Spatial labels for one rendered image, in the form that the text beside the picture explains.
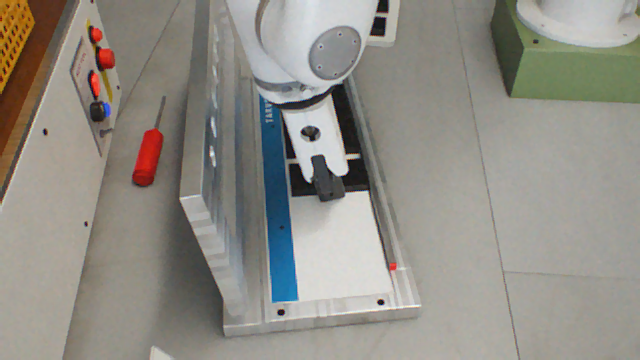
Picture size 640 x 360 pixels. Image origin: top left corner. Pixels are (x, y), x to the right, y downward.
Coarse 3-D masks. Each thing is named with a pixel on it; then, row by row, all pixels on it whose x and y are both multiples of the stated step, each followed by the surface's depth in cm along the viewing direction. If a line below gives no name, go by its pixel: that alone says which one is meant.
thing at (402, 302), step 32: (256, 96) 86; (256, 128) 80; (256, 160) 75; (256, 192) 71; (384, 192) 71; (256, 224) 67; (256, 256) 64; (384, 256) 64; (256, 288) 61; (416, 288) 61; (224, 320) 59; (256, 320) 59; (288, 320) 59; (320, 320) 59; (352, 320) 60; (384, 320) 61
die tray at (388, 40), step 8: (392, 0) 110; (400, 0) 111; (392, 8) 108; (392, 16) 105; (392, 24) 103; (392, 32) 101; (368, 40) 99; (376, 40) 99; (384, 40) 99; (392, 40) 99
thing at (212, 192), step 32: (224, 32) 82; (192, 64) 58; (224, 64) 78; (192, 96) 54; (224, 96) 73; (192, 128) 50; (224, 128) 68; (192, 160) 47; (224, 160) 64; (192, 192) 45; (224, 192) 61; (192, 224) 47; (224, 224) 52; (224, 256) 50; (224, 288) 53
